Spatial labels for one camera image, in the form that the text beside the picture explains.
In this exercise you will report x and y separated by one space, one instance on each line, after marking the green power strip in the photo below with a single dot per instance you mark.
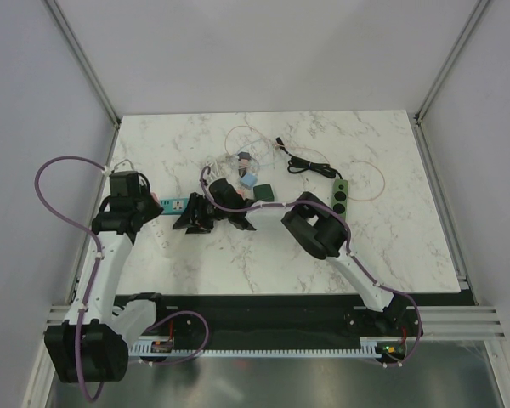
339 197

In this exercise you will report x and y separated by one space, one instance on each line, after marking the teal power strip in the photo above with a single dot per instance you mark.
174 206

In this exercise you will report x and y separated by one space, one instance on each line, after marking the white slotted cable duct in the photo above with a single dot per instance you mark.
158 348

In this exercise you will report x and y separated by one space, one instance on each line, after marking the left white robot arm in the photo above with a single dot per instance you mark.
91 344

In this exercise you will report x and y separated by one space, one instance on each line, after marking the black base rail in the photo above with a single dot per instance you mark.
269 321

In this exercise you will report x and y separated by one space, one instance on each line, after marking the white power strip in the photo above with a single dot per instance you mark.
166 238

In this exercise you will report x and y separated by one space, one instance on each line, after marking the grey USB charger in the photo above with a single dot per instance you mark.
244 156

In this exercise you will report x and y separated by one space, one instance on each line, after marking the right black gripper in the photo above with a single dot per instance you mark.
187 220

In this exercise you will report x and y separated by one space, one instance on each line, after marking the teal block with orange top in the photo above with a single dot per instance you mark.
263 192

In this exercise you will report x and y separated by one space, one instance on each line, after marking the blue USB charger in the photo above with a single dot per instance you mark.
248 180

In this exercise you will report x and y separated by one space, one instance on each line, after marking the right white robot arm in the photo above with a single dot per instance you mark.
317 228

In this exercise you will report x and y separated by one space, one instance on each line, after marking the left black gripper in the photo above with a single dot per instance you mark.
154 208

